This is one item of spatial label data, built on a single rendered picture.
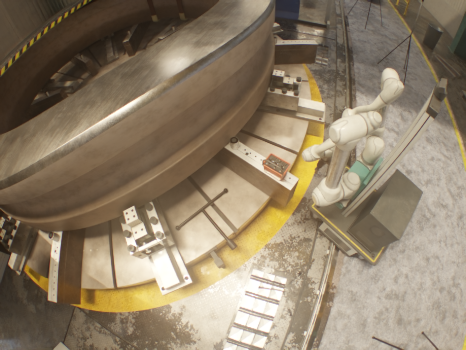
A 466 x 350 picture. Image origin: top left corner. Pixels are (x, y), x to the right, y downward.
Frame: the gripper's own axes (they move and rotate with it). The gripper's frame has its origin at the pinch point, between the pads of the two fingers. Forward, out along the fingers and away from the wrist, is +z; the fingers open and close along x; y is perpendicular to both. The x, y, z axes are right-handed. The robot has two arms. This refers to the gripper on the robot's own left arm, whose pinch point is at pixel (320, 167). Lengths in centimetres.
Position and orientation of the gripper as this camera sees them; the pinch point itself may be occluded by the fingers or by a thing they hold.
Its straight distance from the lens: 205.9
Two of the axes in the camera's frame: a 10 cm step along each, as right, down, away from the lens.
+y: -6.7, -6.2, 4.1
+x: -7.3, 6.2, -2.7
